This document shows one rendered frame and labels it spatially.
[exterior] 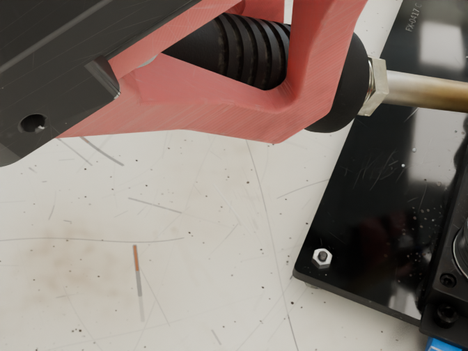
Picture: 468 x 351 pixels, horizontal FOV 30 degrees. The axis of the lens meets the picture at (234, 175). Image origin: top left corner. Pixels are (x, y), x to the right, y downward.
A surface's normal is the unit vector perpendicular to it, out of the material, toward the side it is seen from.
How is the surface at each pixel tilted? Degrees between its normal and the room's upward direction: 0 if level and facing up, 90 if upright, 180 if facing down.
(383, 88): 38
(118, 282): 0
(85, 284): 0
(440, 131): 0
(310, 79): 99
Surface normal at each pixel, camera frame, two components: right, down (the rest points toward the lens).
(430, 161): 0.11, -0.60
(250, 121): 0.45, 0.81
